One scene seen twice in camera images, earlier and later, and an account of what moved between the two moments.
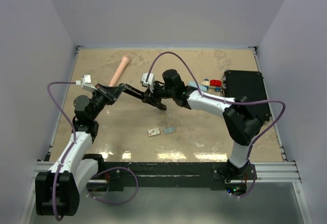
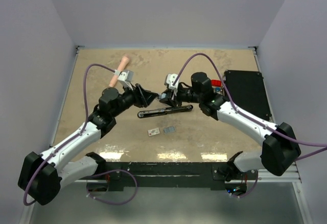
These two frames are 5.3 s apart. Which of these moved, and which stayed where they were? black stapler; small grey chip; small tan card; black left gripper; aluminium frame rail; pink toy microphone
Moved: black stapler; black left gripper
Stayed: aluminium frame rail; pink toy microphone; small grey chip; small tan card
